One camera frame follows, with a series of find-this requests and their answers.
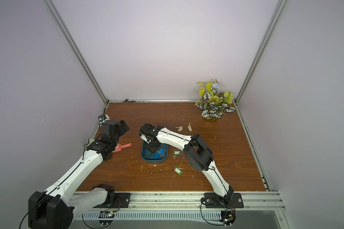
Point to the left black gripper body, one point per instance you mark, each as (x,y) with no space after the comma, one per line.
(120,131)

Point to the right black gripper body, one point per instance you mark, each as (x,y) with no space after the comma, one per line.
(153,143)

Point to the teal plastic storage box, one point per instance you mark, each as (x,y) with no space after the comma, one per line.
(148,156)

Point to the yellow tag key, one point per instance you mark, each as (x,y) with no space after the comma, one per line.
(180,128)
(190,127)

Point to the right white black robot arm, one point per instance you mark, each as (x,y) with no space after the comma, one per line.
(198,153)

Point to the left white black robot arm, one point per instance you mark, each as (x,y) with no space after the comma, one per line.
(55,208)

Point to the pink eraser block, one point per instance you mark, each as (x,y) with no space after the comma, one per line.
(119,147)

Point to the black green work glove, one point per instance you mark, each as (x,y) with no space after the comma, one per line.
(90,141)

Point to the artificial potted plant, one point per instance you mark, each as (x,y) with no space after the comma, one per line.
(212,103)

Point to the left controller board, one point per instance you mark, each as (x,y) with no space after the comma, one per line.
(105,218)

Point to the controller board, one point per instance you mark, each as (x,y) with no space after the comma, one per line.
(228,217)
(105,218)

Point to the right controller board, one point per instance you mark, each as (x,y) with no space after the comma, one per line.
(228,217)

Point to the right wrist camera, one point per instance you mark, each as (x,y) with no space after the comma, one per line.
(144,138)

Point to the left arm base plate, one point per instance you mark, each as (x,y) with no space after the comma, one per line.
(117,199)

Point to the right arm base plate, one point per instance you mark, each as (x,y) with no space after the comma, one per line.
(212,200)

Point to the aluminium front rail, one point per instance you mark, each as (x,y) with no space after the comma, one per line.
(193,200)

